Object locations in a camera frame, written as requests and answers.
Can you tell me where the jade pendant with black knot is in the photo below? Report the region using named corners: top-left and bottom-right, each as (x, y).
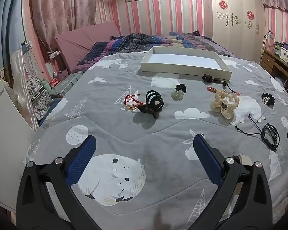
top-left (171, 83), bottom-right (187, 100)

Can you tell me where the green lace-covered box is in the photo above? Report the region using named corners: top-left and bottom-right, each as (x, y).
top-left (50, 71), bottom-right (84, 99)

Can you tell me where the white storage box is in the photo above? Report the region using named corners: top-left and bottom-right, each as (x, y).
top-left (279, 46), bottom-right (288, 61)

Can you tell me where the white board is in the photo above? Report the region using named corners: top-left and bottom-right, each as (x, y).
top-left (0, 78), bottom-right (40, 212)

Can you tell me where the blue curtain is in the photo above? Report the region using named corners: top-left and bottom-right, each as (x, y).
top-left (0, 0), bottom-right (25, 90)

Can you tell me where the red braided bracelet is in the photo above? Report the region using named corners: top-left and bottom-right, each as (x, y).
top-left (124, 94), bottom-right (145, 112)

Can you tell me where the white wardrobe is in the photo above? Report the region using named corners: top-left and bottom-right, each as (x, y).
top-left (211, 0), bottom-right (266, 63)

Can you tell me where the black braided cord bracelet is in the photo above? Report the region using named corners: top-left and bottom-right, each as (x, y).
top-left (235, 114), bottom-right (280, 152)

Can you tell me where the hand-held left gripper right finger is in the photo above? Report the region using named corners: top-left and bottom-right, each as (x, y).
top-left (187, 134), bottom-right (274, 230)

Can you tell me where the pink wedge cushion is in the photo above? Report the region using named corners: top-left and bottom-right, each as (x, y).
top-left (55, 21), bottom-right (122, 72)

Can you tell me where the black white floral bag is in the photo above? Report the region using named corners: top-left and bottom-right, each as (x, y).
top-left (26, 75), bottom-right (55, 121)

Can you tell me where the dark brown hair clip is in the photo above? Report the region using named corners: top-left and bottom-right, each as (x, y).
top-left (137, 105), bottom-right (159, 119)

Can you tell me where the black scrunchie with panda charm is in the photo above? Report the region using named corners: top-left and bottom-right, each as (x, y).
top-left (261, 93), bottom-right (275, 106)

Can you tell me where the wooden desk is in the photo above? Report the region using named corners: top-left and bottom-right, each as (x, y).
top-left (260, 48), bottom-right (288, 88)

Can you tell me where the pink floral curtain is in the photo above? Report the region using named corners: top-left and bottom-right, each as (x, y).
top-left (29, 0), bottom-right (98, 51)

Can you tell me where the brown wooden pendant black cord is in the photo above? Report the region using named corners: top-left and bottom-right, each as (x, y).
top-left (202, 74), bottom-right (241, 96)

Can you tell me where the striped purple blue quilt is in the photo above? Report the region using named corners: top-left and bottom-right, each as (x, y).
top-left (72, 31), bottom-right (237, 73)

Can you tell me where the white shallow tray box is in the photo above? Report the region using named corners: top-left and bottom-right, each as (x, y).
top-left (140, 46), bottom-right (232, 81)

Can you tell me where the grey animal-print bedspread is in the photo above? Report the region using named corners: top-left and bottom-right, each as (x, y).
top-left (22, 51), bottom-right (288, 230)

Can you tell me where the desk lamp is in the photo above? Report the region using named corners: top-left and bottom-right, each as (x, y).
top-left (263, 30), bottom-right (274, 51)

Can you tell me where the black hair claw clip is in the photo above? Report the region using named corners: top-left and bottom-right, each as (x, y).
top-left (146, 90), bottom-right (164, 113)

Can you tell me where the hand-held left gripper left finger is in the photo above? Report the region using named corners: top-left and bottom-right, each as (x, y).
top-left (16, 135), bottom-right (103, 230)

